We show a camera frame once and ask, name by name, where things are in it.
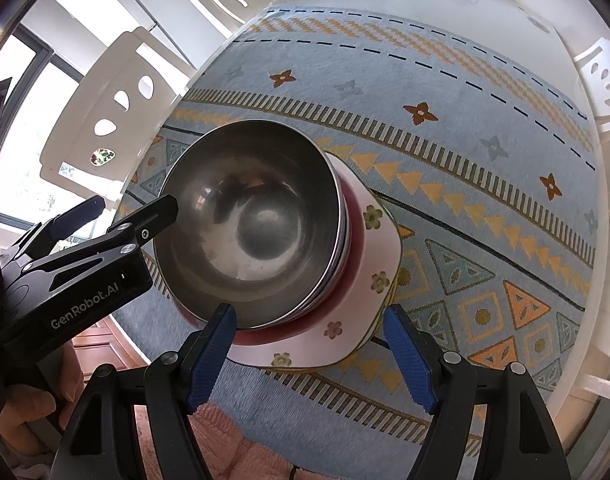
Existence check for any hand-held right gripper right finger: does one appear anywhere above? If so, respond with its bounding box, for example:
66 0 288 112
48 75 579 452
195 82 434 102
383 304 570 480

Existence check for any dark framed window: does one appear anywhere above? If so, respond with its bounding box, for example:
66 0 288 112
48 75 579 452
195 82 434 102
0 22 136 241

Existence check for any wooden cabinet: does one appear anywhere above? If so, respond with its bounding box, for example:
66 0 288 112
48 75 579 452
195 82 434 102
71 319 152 377

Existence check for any person's left hand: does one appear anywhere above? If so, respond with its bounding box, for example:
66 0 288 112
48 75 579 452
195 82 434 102
0 385 72 462

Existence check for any patterned blue table mat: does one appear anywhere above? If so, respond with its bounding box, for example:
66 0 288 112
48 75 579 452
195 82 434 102
107 6 598 461

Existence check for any pink fluffy clothing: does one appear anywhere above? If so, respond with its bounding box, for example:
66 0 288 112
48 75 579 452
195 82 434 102
184 400 486 480

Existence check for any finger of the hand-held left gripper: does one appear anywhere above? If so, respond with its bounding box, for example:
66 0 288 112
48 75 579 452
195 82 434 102
5 196 107 263
30 194 180 282

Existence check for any pink dotted bowl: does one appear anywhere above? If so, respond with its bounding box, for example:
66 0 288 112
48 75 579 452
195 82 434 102
170 154 369 347

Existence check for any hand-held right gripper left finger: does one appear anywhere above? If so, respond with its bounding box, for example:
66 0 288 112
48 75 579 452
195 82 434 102
60 302 238 480

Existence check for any pink steel bowl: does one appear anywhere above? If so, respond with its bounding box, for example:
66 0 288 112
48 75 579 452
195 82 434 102
152 120 349 325

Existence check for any white floral plate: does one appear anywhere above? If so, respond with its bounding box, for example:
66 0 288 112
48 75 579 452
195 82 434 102
225 170 404 368
255 260 404 374

